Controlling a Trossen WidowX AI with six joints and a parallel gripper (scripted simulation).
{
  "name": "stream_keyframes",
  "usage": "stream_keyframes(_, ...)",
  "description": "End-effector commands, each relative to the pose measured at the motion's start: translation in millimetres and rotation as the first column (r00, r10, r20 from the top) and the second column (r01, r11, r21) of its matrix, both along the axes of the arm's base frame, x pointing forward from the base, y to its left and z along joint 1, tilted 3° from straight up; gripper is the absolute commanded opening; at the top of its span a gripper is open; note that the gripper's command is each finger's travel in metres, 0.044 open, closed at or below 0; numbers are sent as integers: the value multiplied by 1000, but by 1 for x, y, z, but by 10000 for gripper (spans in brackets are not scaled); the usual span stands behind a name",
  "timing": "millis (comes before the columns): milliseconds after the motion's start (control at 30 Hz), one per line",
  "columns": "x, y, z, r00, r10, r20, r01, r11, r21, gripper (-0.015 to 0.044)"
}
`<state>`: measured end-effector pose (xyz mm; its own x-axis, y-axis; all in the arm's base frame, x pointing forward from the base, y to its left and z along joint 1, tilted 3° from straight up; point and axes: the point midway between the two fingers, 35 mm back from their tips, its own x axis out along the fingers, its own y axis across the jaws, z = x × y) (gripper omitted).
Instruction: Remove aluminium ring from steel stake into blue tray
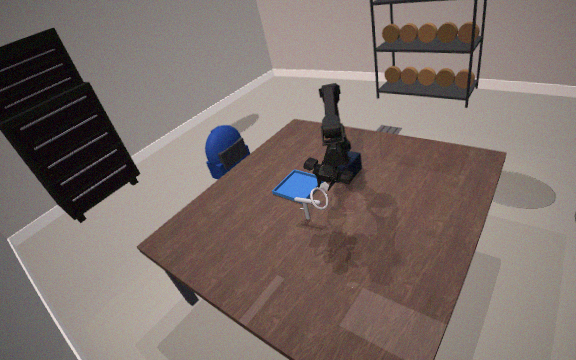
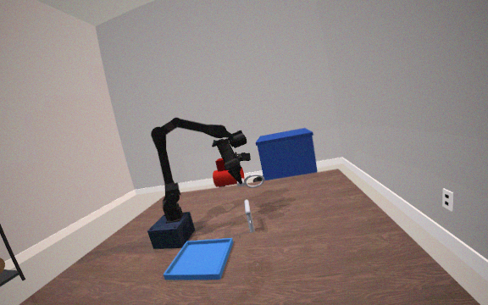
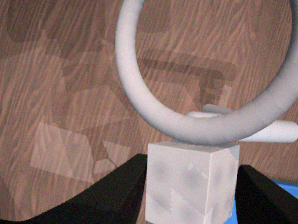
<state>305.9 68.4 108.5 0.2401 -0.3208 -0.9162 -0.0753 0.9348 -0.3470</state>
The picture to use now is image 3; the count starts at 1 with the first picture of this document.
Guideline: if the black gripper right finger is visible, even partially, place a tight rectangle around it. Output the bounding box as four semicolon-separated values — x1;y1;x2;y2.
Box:
234;165;298;224

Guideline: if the silver metal hoop with square tab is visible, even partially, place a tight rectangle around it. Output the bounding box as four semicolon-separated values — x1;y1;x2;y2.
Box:
114;0;298;224

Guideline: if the grey rounded cylinder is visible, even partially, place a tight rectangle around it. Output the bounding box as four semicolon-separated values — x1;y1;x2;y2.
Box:
184;104;298;144

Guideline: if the blue tray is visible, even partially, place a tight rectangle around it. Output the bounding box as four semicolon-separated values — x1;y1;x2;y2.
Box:
223;180;298;224

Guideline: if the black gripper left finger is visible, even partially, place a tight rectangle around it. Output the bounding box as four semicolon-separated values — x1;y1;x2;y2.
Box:
0;155;148;224

